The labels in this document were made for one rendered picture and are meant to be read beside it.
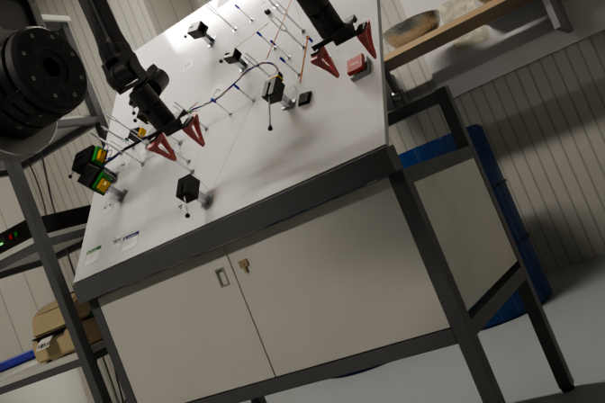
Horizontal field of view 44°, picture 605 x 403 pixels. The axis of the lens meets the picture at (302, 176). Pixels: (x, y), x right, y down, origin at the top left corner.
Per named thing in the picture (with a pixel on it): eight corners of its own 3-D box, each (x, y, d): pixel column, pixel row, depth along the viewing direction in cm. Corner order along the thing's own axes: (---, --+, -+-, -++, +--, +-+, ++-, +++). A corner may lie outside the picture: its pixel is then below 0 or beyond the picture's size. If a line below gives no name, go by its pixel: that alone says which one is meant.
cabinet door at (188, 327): (275, 377, 207) (222, 246, 209) (141, 415, 234) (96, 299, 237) (278, 374, 208) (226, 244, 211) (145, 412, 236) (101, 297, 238)
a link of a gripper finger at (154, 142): (174, 156, 192) (150, 128, 188) (194, 145, 189) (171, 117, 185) (164, 170, 187) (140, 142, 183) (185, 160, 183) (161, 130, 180)
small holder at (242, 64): (231, 64, 241) (216, 51, 237) (251, 58, 235) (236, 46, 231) (227, 76, 239) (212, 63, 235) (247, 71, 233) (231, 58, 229)
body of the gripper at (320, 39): (320, 41, 164) (302, 13, 161) (359, 20, 159) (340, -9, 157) (314, 54, 159) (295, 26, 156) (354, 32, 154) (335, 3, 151)
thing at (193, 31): (198, 41, 264) (180, 26, 258) (219, 35, 256) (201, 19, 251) (194, 51, 262) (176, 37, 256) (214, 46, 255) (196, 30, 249)
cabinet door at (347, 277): (449, 328, 178) (386, 176, 181) (274, 378, 206) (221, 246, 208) (453, 325, 181) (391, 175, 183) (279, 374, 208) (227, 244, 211)
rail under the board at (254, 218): (395, 171, 176) (384, 146, 176) (78, 304, 235) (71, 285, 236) (403, 168, 181) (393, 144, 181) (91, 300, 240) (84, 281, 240)
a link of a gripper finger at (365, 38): (358, 60, 165) (336, 26, 162) (386, 46, 162) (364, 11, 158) (354, 75, 160) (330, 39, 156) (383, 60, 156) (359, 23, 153)
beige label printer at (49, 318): (79, 351, 243) (58, 295, 244) (37, 367, 253) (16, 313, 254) (138, 323, 270) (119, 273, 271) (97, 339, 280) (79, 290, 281)
